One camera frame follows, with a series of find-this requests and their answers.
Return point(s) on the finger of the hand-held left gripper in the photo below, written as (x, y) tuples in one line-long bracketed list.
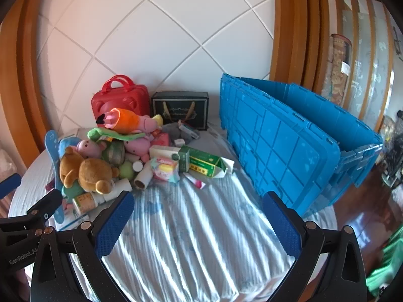
[(9, 184), (37, 209)]

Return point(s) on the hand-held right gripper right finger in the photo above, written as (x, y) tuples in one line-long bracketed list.
[(283, 226)]

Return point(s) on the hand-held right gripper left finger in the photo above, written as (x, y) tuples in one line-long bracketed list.
[(113, 223)]

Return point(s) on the brown teddy bear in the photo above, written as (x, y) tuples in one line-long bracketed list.
[(89, 171)]

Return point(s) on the pink pig plush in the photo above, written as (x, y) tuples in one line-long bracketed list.
[(138, 146)]

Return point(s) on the blue plastic storage crate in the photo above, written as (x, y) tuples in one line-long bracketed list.
[(277, 138)]

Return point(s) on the pink box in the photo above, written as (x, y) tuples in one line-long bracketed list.
[(163, 139)]

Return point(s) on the white cloth-covered desktop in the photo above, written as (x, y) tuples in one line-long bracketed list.
[(195, 226)]

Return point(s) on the white bottle green label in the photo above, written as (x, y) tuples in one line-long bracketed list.
[(85, 203)]

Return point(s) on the green round plush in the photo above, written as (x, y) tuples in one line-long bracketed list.
[(127, 170)]

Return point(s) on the pink snack packet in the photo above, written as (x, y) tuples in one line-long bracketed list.
[(163, 170)]

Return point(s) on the pig plush in blue outfit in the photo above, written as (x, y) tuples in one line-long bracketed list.
[(89, 148)]

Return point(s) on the white and green box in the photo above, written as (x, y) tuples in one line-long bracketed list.
[(163, 151)]

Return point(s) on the small pink tube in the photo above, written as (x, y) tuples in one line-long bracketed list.
[(195, 181)]

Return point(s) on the orange carrot plush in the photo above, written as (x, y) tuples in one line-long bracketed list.
[(126, 119)]

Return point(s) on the small white box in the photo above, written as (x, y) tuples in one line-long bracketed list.
[(189, 130), (179, 142)]

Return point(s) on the green medicine box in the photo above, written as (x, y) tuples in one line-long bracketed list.
[(201, 160)]

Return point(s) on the grey plush toy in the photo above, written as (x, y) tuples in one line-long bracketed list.
[(171, 130)]

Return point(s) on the green cloth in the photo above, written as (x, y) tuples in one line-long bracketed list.
[(388, 258)]

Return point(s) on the red toy suitcase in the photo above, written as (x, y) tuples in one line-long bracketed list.
[(126, 97)]

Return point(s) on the black gift box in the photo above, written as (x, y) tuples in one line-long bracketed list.
[(179, 110)]

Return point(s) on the dark clutter pile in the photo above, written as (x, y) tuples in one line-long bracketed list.
[(392, 151)]

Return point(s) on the rolled patterned carpet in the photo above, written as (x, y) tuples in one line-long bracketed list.
[(337, 69)]

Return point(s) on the frosted glass sliding door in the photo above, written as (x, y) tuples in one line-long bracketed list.
[(368, 53)]

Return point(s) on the wooden door frame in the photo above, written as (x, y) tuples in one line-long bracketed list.
[(22, 69), (296, 31)]

